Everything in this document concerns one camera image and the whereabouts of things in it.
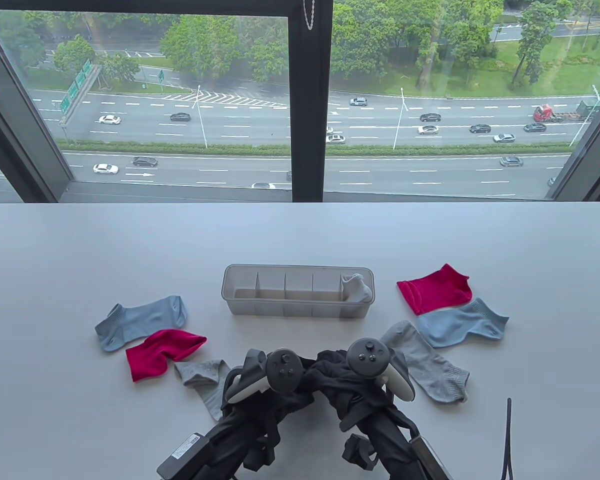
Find grey sock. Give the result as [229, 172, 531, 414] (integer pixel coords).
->
[174, 359, 232, 422]
[380, 320, 471, 404]

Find person's left hand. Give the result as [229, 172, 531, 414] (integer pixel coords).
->
[220, 354, 317, 438]

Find grey handheld controller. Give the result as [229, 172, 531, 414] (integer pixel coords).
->
[346, 338, 416, 402]
[224, 348, 304, 405]

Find light blue sock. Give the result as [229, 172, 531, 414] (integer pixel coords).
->
[416, 298, 510, 349]
[94, 295, 187, 353]

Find dark window frame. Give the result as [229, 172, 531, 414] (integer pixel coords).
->
[0, 0, 600, 203]

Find red sock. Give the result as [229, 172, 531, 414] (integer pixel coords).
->
[396, 263, 473, 317]
[125, 329, 207, 383]

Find green road sign gantry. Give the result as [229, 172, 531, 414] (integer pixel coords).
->
[57, 59, 103, 126]

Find person's right forearm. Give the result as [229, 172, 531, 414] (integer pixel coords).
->
[355, 405, 431, 480]

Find thin black cable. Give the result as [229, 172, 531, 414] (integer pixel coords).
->
[500, 398, 514, 480]

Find person's left forearm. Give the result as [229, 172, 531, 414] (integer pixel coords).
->
[190, 415, 283, 480]

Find black box with white label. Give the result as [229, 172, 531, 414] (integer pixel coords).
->
[156, 432, 212, 479]
[410, 434, 455, 480]

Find person's right hand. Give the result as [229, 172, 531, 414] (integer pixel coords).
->
[307, 349, 397, 432]

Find clear plastic divided organizer box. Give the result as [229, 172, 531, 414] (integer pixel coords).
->
[221, 264, 376, 319]

